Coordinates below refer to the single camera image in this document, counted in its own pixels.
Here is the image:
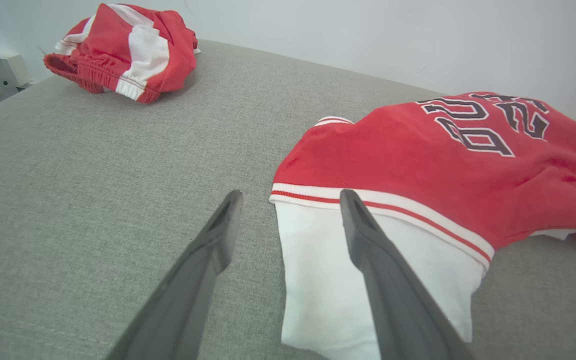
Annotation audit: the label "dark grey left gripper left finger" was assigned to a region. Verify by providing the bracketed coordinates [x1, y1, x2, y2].
[105, 190, 244, 360]

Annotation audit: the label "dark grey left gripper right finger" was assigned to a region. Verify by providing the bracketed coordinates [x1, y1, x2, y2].
[339, 189, 474, 360]

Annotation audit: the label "red white basketball jersey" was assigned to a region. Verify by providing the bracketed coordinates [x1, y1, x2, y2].
[269, 91, 576, 360]

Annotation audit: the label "red white-striped shorts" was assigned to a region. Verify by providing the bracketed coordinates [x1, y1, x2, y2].
[44, 3, 201, 104]

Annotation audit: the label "white wall box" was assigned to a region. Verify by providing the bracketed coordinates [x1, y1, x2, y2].
[0, 52, 34, 88]

